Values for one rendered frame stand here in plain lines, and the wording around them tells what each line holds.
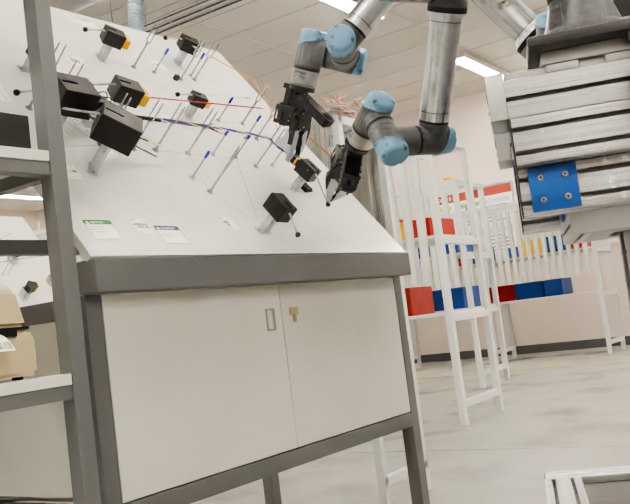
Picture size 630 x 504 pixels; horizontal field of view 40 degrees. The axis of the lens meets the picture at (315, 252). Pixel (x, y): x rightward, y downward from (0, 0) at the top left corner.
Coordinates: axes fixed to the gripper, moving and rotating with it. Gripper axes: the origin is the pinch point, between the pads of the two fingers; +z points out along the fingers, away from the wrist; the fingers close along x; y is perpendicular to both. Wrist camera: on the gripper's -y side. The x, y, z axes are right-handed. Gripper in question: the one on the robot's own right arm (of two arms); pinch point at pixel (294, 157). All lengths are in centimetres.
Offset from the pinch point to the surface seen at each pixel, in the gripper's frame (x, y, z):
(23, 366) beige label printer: 108, -16, 30
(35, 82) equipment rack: 95, 4, -16
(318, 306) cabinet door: 19.3, -26.6, 31.9
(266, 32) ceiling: -457, 304, -22
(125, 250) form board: 82, -12, 13
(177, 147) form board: 33.6, 15.5, 0.5
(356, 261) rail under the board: 4.1, -27.6, 21.4
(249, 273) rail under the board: 49, -22, 20
